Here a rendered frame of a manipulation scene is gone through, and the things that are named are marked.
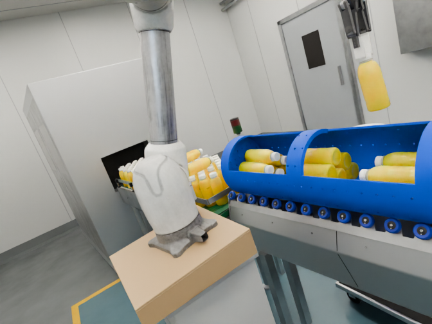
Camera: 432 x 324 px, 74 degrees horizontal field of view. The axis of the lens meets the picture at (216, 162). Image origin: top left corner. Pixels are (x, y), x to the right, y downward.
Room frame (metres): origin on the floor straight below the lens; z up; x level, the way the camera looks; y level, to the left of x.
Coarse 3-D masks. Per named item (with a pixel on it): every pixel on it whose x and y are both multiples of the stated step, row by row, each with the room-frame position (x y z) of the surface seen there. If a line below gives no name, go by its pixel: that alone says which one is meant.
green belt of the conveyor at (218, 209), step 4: (216, 204) 1.46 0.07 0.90; (224, 204) 1.42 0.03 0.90; (204, 208) 1.46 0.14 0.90; (208, 208) 1.45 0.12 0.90; (212, 208) 1.43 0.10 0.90; (216, 208) 1.41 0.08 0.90; (220, 208) 1.39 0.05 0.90; (224, 208) 1.39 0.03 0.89; (228, 208) 1.39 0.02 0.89; (216, 212) 1.37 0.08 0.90; (220, 212) 1.37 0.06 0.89; (224, 212) 1.37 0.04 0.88; (228, 212) 1.38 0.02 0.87; (224, 216) 1.37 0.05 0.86
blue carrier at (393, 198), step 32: (352, 128) 0.94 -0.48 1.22; (384, 128) 0.87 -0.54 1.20; (416, 128) 0.81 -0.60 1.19; (224, 160) 1.29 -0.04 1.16; (288, 160) 0.97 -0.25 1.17; (352, 160) 1.04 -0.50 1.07; (416, 160) 0.64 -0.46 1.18; (256, 192) 1.16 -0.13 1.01; (288, 192) 0.99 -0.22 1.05; (320, 192) 0.86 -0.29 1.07; (352, 192) 0.77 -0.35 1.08; (384, 192) 0.69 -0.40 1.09; (416, 192) 0.63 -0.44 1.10
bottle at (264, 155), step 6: (252, 150) 1.29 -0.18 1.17; (258, 150) 1.25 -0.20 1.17; (264, 150) 1.22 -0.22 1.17; (270, 150) 1.21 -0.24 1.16; (246, 156) 1.30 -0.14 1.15; (252, 156) 1.26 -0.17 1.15; (258, 156) 1.23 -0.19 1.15; (264, 156) 1.20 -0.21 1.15; (270, 156) 1.19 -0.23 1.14; (264, 162) 1.21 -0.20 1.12; (270, 162) 1.20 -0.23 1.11
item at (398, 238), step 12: (240, 204) 1.30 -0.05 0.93; (252, 204) 1.23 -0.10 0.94; (276, 216) 1.09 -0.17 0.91; (288, 216) 1.04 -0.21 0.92; (300, 216) 1.00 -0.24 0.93; (312, 216) 0.96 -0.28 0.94; (336, 228) 0.86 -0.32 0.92; (348, 228) 0.83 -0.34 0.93; (360, 228) 0.80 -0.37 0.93; (372, 228) 0.77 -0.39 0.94; (384, 240) 0.73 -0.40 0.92; (396, 240) 0.71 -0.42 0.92; (408, 240) 0.68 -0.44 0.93; (420, 240) 0.66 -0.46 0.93
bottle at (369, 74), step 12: (372, 60) 0.89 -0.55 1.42; (360, 72) 0.90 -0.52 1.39; (372, 72) 0.87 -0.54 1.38; (360, 84) 0.91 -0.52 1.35; (372, 84) 0.87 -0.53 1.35; (384, 84) 0.87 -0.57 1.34; (372, 96) 0.87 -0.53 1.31; (384, 96) 0.86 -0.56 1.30; (372, 108) 0.88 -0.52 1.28; (384, 108) 0.86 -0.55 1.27
